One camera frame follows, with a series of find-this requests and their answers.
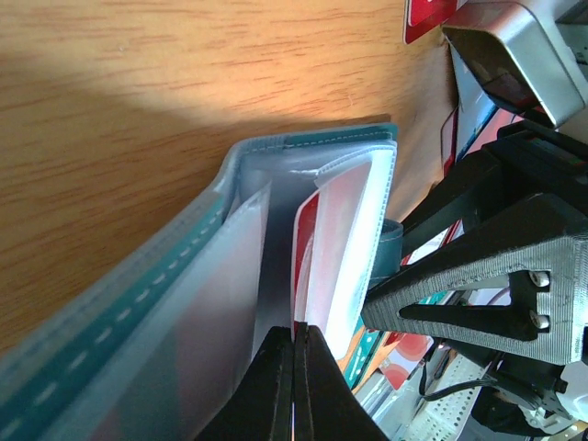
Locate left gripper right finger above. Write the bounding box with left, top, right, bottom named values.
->
left=293, top=322, right=387, bottom=440

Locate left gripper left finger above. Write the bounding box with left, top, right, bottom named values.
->
left=197, top=326, right=294, bottom=440

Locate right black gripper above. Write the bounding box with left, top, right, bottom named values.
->
left=362, top=123, right=587, bottom=366

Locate red vip card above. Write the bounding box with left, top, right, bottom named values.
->
left=403, top=0, right=467, bottom=44
left=291, top=159, right=381, bottom=359

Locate teal card holder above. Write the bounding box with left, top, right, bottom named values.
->
left=1, top=123, right=401, bottom=440

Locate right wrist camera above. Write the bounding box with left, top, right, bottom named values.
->
left=441, top=1, right=587, bottom=128

